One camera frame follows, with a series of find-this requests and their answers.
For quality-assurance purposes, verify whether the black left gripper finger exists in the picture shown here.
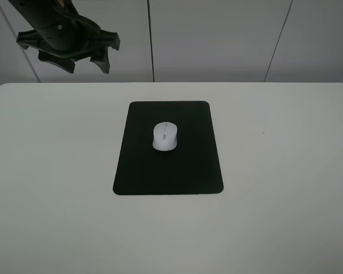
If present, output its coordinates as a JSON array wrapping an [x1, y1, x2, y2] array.
[[38, 51, 75, 74]]

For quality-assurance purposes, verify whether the white computer mouse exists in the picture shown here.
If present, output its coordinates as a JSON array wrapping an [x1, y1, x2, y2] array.
[[152, 122, 178, 151]]

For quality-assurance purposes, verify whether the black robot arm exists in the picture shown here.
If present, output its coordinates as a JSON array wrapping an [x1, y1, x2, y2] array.
[[10, 0, 120, 74]]

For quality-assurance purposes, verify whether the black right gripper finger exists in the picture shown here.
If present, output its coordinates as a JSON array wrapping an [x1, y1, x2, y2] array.
[[90, 47, 110, 74]]

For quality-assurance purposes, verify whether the black mouse pad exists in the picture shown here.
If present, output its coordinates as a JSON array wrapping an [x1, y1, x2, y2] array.
[[113, 101, 224, 195]]

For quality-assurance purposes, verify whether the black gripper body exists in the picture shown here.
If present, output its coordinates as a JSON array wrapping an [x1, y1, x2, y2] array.
[[17, 15, 120, 60]]

